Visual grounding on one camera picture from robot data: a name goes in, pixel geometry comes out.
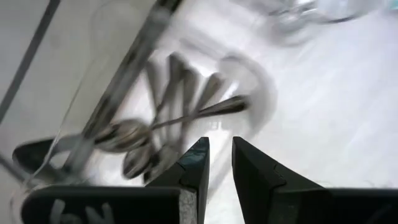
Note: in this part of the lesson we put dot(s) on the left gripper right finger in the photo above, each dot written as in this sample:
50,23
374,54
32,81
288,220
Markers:
261,186

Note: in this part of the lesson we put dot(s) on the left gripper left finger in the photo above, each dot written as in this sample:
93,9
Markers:
192,174

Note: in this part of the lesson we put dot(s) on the clear plastic bin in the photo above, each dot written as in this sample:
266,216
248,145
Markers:
295,28
264,93

